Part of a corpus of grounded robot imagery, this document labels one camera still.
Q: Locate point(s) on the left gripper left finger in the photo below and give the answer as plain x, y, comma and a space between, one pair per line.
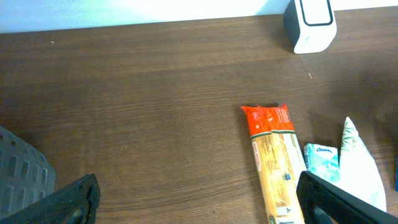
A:
76, 202

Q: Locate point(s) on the grey plastic mesh basket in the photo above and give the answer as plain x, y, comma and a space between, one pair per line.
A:
26, 175

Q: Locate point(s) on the teal tissue pack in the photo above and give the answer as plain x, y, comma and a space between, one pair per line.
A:
322, 161

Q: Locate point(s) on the orange spaghetti packet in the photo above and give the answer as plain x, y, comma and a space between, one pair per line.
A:
279, 161

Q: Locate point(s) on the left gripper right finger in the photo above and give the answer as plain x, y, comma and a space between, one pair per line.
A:
323, 202

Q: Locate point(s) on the white barcode scanner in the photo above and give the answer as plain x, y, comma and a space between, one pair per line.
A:
310, 25

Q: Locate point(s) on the white cream tube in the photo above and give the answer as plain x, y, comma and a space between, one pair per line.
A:
359, 175

